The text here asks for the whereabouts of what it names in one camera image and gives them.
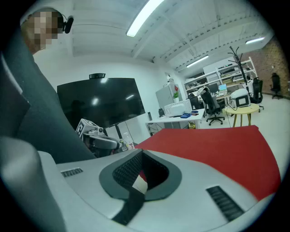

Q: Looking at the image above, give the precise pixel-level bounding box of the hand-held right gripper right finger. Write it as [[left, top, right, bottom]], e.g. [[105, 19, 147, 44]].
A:
[[123, 149, 276, 232]]

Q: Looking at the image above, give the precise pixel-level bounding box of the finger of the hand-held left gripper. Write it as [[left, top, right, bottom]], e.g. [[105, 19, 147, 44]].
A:
[[89, 135, 121, 150]]

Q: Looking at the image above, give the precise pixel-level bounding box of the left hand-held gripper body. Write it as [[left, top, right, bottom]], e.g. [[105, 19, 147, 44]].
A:
[[76, 117, 109, 157]]

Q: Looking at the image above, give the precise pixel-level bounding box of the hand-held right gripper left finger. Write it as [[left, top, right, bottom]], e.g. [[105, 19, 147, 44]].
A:
[[38, 149, 143, 232]]

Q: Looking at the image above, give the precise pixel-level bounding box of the clear water bottle white cap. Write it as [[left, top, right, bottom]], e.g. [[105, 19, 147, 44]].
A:
[[120, 132, 135, 152]]

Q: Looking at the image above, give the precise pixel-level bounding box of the black television stand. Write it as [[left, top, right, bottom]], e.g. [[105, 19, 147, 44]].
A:
[[114, 123, 123, 140]]

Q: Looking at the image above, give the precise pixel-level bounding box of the large black television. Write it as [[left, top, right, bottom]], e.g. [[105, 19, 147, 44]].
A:
[[57, 77, 146, 131]]

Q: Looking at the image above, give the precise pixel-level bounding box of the red table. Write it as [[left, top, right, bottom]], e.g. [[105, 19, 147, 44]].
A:
[[135, 125, 281, 202]]

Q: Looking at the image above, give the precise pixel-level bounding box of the person's black shirt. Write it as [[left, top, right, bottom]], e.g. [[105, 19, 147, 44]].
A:
[[0, 29, 96, 165]]

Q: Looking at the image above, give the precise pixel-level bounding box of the black webcam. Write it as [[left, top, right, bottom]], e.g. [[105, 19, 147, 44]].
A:
[[89, 72, 106, 80]]

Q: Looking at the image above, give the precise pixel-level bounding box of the white desk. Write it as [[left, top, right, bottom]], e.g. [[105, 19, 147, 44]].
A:
[[145, 108, 206, 130]]

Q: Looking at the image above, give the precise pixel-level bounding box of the white boxy appliance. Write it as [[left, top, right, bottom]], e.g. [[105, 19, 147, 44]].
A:
[[164, 99, 193, 118]]

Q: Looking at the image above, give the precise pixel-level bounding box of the black office chair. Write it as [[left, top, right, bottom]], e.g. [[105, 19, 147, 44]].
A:
[[270, 72, 283, 100], [188, 92, 201, 111], [200, 87, 226, 126], [251, 77, 265, 111]]

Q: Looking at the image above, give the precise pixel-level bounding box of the potted green plant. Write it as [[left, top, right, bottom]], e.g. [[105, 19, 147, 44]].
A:
[[172, 85, 181, 103]]

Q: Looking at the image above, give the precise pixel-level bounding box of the round wooden side table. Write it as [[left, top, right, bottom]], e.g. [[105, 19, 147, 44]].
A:
[[224, 103, 260, 127]]

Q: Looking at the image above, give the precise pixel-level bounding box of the white device black screen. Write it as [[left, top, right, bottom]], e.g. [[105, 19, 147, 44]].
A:
[[229, 88, 251, 109]]

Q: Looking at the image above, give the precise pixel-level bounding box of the person's head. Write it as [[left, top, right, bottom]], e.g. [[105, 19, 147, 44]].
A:
[[20, 8, 65, 55]]

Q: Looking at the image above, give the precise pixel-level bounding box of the white storage shelf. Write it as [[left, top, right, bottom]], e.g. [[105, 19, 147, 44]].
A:
[[183, 56, 258, 91]]

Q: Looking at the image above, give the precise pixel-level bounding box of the ceiling light tube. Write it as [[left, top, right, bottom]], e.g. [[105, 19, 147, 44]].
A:
[[186, 55, 209, 68], [245, 37, 266, 45], [126, 0, 165, 38]]

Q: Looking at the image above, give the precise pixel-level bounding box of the black coat rack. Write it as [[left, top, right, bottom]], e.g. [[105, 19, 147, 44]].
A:
[[227, 46, 250, 91]]

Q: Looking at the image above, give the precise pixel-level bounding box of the black head-worn camera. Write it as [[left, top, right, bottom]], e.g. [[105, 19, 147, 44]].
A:
[[61, 14, 75, 34]]

